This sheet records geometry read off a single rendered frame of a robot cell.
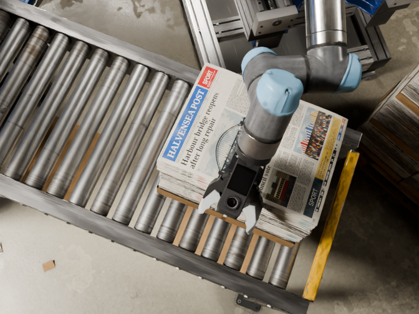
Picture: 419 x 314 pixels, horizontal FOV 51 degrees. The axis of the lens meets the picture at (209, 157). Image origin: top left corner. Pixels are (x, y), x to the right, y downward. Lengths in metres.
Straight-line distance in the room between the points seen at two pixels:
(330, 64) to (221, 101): 0.29
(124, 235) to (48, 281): 0.91
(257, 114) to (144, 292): 1.36
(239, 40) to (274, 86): 1.36
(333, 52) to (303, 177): 0.29
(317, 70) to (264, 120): 0.16
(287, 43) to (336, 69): 1.26
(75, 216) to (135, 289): 0.83
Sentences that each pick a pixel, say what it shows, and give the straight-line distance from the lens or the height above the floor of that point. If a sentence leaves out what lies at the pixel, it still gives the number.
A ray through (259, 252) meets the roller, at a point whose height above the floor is 0.80.
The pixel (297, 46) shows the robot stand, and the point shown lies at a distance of 2.12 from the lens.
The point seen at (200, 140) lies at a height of 1.05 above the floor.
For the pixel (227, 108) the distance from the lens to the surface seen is 1.02.
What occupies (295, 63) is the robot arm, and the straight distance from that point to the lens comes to 0.84.
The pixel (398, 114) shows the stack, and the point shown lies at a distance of 1.73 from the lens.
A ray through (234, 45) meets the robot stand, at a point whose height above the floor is 0.21.
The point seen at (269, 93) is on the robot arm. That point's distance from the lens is 0.73.
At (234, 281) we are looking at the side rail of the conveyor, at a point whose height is 0.80.
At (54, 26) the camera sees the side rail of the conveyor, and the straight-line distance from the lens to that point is 1.45.
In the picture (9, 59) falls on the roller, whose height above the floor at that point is 0.79.
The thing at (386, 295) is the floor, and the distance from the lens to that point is 2.18.
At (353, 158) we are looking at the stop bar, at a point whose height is 0.82.
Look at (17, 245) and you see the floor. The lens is 2.11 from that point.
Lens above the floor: 1.98
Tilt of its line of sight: 74 degrees down
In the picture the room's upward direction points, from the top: 12 degrees clockwise
